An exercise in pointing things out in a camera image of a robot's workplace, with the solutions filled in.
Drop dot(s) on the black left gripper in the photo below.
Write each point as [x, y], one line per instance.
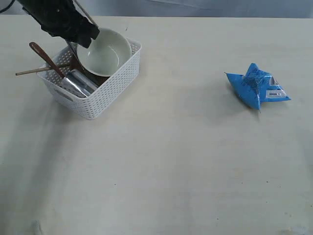
[59, 18]

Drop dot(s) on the silver table knife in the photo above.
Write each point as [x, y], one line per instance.
[74, 54]

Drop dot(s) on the white ceramic bowl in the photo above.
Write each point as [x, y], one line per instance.
[106, 54]

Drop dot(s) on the blue snack bag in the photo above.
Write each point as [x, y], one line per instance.
[256, 87]

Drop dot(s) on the wooden chopstick back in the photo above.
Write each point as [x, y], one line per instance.
[86, 13]

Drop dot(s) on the brown round plate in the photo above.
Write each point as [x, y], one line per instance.
[96, 79]

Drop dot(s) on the white perforated plastic basket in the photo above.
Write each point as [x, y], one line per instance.
[91, 107]

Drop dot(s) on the wooden handled metal scoop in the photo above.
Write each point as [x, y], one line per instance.
[74, 81]

